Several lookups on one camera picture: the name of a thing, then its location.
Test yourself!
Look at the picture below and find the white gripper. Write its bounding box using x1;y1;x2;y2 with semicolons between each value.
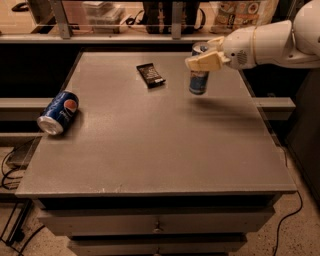
185;27;256;72

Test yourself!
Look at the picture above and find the Red Bull can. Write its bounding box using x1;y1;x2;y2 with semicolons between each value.
189;42;209;95

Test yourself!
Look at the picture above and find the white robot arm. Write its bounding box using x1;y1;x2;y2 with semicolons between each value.
185;0;320;71

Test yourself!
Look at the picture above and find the dark RXBAR chocolate wrapper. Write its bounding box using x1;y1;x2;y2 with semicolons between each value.
136;63;165;89

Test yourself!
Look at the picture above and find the blue Pepsi can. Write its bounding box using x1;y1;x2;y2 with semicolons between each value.
37;91;79;136

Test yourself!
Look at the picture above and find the printed snack bag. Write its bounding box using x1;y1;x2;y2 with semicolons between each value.
210;0;279;34

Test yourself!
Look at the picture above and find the clear plastic container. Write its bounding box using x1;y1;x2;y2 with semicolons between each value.
82;1;125;34

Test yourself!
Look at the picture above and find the grey upper drawer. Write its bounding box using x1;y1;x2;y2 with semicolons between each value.
38;207;275;237

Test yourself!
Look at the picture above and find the grey drawer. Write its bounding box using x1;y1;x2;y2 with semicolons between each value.
38;207;275;237
68;236;247;256

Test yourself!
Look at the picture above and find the grey lower drawer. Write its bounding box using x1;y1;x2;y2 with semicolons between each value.
68;236;247;256

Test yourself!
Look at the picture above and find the grey metal shelf rail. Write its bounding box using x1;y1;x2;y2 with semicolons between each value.
0;0;232;44

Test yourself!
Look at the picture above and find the black floor cable right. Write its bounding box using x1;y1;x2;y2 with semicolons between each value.
271;190;304;256

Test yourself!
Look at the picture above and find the black cables left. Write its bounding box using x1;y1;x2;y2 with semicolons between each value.
0;138;46;256

